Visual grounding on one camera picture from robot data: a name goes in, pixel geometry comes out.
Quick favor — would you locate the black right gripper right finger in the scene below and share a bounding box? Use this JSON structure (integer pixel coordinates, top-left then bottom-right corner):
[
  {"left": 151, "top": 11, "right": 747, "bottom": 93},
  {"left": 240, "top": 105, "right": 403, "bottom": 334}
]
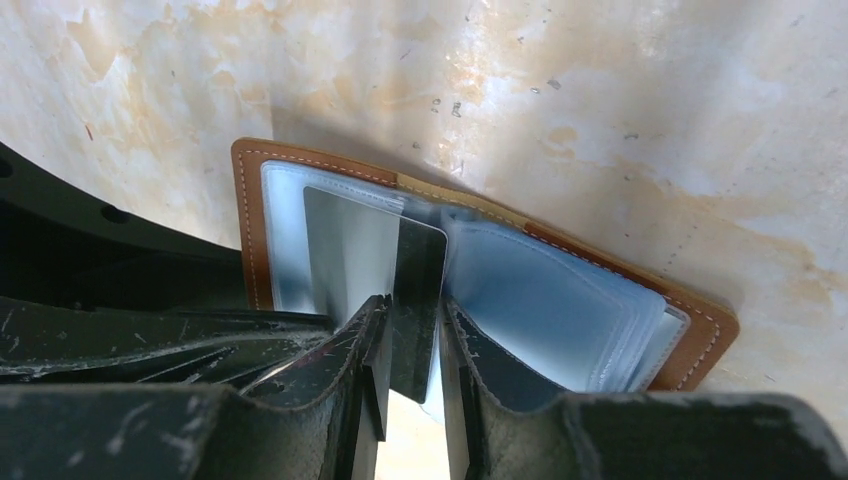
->
[{"left": 440, "top": 299, "right": 847, "bottom": 479}]

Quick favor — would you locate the black credit card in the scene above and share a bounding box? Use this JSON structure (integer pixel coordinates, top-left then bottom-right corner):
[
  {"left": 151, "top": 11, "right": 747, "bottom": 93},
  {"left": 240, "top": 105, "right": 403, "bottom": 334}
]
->
[{"left": 302, "top": 186, "right": 446, "bottom": 403}]

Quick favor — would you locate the brown leather card holder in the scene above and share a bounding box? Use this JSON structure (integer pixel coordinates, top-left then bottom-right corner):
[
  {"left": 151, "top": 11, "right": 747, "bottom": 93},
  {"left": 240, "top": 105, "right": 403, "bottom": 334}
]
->
[{"left": 231, "top": 138, "right": 739, "bottom": 392}]

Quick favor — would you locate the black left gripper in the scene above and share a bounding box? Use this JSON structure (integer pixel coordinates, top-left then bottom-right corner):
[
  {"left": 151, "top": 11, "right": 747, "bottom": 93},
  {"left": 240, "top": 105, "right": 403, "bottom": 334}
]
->
[{"left": 1, "top": 145, "right": 334, "bottom": 388}]

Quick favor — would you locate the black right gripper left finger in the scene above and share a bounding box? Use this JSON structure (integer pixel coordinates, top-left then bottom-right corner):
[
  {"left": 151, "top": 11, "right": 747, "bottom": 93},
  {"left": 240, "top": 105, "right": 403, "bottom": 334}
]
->
[{"left": 1, "top": 295, "right": 391, "bottom": 479}]

